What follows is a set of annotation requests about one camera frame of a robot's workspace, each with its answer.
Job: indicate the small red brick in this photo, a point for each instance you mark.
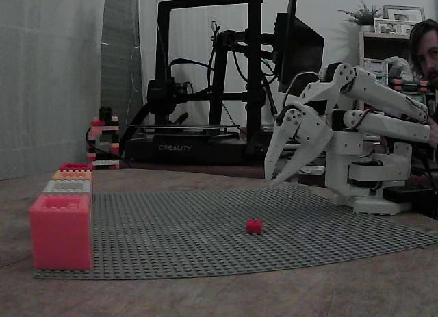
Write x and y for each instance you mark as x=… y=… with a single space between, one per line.
x=254 y=226

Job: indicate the small picture frame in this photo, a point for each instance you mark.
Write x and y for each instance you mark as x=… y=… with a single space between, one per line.
x=393 y=26

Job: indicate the grey brick block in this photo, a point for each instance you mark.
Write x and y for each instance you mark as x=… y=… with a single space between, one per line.
x=68 y=187

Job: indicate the orange brick block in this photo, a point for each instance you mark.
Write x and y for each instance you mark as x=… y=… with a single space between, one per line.
x=72 y=176

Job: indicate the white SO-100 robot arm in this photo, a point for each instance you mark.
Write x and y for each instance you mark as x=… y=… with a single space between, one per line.
x=376 y=91

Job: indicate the black box beside robot base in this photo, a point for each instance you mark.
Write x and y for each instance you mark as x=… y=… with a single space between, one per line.
x=403 y=194

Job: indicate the black Creality 3D printer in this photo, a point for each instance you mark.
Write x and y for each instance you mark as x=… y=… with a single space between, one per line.
x=191 y=149

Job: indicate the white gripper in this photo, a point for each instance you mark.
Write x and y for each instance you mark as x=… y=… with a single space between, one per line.
x=309 y=131

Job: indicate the black computer monitor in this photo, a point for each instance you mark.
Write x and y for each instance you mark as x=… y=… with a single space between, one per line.
x=301 y=50

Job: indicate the person's head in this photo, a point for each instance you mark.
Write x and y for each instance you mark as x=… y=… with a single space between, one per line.
x=426 y=50

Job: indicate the wooden shelf unit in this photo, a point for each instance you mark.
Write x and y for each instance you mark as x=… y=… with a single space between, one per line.
x=367 y=50

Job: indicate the multicolour brick tower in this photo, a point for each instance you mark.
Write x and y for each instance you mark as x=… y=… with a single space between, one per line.
x=104 y=142

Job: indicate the large picture frame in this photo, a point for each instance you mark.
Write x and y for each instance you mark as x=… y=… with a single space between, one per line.
x=403 y=13

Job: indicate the grey studded baseplate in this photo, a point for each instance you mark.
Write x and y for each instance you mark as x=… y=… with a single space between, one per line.
x=205 y=235

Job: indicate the red brick block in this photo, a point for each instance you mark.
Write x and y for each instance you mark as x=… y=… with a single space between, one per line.
x=77 y=166

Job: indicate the small potted fern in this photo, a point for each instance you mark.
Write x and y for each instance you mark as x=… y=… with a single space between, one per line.
x=364 y=15

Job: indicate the large pink brick block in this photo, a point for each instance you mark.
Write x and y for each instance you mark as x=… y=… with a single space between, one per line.
x=61 y=238

